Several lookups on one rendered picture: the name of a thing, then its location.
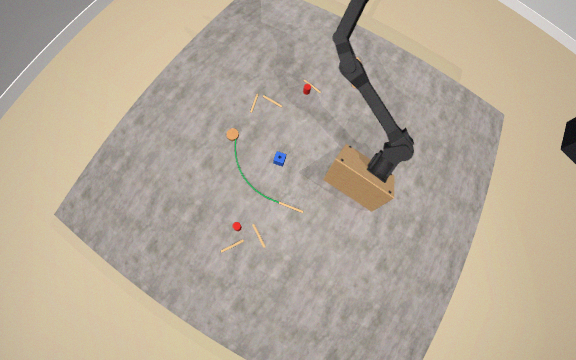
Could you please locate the round wooden button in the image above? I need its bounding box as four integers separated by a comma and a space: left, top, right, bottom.
227, 128, 239, 141

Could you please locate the blue block with hole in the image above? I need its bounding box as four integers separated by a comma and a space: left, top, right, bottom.
273, 151, 286, 166

